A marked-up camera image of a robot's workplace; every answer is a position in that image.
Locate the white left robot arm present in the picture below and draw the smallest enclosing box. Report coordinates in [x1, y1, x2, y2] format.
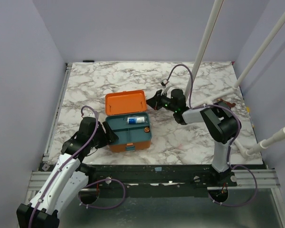
[16, 117, 118, 228]

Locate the orange medicine kit box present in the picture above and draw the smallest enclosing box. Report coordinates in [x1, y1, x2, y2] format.
[105, 90, 151, 152]

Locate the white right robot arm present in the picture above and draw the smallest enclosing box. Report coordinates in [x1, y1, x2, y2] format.
[146, 89, 241, 186]

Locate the teal divided tray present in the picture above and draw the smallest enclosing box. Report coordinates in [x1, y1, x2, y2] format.
[105, 112, 152, 145]

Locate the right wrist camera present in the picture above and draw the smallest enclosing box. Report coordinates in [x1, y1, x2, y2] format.
[161, 79, 171, 95]

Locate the white PVC pipe frame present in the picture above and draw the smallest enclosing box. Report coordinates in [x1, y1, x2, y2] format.
[184, 0, 285, 157]

